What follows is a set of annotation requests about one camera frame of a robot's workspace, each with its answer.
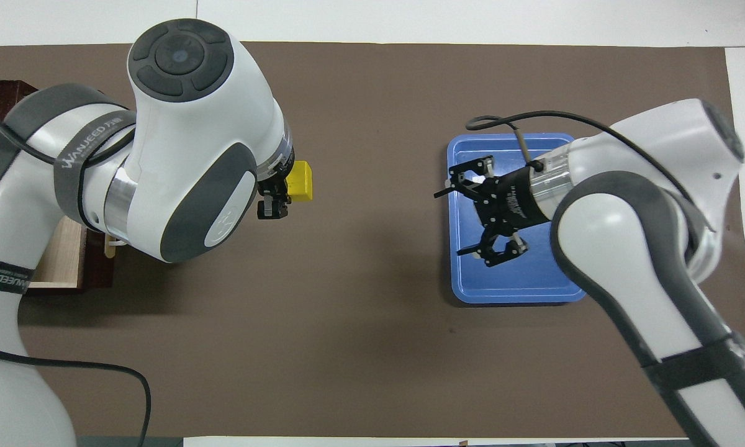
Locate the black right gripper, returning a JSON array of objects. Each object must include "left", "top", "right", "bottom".
[{"left": 434, "top": 155, "right": 557, "bottom": 268}]

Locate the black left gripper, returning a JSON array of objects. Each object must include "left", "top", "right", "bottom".
[{"left": 257, "top": 176, "right": 292, "bottom": 222}]

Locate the yellow cube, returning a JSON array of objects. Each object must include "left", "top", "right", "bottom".
[{"left": 286, "top": 160, "right": 315, "bottom": 202}]

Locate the blue plastic tray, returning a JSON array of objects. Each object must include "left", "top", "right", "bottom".
[{"left": 446, "top": 132, "right": 587, "bottom": 305}]

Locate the brown table mat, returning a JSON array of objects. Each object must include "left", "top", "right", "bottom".
[{"left": 0, "top": 42, "right": 745, "bottom": 438}]

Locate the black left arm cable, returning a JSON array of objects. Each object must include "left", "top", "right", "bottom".
[{"left": 0, "top": 102, "right": 153, "bottom": 447}]

